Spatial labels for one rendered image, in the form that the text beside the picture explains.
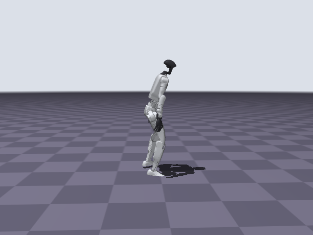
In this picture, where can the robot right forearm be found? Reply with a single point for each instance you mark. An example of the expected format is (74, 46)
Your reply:
(159, 110)

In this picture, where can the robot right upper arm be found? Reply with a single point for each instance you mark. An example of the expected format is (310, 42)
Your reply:
(163, 85)

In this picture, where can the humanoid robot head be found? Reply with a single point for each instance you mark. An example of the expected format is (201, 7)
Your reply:
(169, 64)

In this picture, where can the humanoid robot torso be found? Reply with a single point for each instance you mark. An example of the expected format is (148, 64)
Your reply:
(154, 94)

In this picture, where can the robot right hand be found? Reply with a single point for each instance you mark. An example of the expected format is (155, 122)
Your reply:
(159, 124)

